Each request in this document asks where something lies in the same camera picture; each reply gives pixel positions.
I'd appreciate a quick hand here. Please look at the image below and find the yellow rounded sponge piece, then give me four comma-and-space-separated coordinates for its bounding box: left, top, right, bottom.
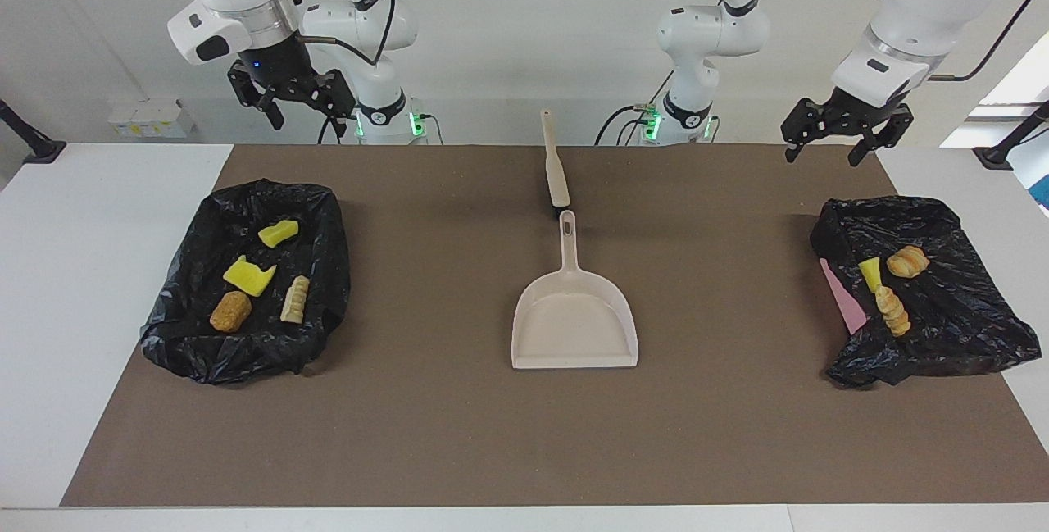
258, 219, 300, 248

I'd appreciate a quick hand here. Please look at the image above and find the orange striped croissant toy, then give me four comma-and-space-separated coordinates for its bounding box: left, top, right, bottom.
886, 245, 931, 279

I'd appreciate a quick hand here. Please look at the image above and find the yellow notched sponge piece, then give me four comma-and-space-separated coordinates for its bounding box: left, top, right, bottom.
223, 255, 277, 298

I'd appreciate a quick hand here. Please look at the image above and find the pale ridged pastry toy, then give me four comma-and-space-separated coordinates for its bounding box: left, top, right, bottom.
280, 275, 311, 325

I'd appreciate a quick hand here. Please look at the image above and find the brown bread roll toy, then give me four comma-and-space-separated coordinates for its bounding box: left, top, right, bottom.
210, 291, 253, 334

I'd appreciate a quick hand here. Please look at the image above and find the beige brush with black bristles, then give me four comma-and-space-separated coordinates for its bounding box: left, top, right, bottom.
540, 110, 572, 217

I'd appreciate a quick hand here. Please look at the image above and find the beige plastic dustpan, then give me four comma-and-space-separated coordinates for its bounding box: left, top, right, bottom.
511, 210, 639, 370

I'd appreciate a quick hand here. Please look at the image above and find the pink plastic bin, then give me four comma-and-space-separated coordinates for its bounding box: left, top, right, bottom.
820, 257, 870, 336

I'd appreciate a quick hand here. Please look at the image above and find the black trash bag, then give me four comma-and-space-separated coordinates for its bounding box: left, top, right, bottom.
810, 196, 1042, 389

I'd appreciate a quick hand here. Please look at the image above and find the black bag lined bin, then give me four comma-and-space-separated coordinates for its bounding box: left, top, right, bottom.
137, 179, 352, 385

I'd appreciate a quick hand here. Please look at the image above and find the brown table mat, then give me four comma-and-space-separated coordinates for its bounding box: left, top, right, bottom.
60, 144, 1049, 508

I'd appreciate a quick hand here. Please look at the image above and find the black base cable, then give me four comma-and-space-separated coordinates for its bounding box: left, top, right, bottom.
318, 100, 361, 145
594, 69, 656, 146

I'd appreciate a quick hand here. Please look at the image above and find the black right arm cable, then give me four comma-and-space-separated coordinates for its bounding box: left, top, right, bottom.
283, 0, 397, 67

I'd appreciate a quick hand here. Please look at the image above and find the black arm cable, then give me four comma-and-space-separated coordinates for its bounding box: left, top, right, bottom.
929, 0, 1048, 83
283, 0, 397, 67

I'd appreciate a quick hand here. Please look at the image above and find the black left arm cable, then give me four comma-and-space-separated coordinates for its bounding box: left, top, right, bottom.
929, 0, 1048, 83

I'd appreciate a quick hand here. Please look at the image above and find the white wall socket box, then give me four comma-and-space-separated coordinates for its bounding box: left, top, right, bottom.
108, 100, 196, 139

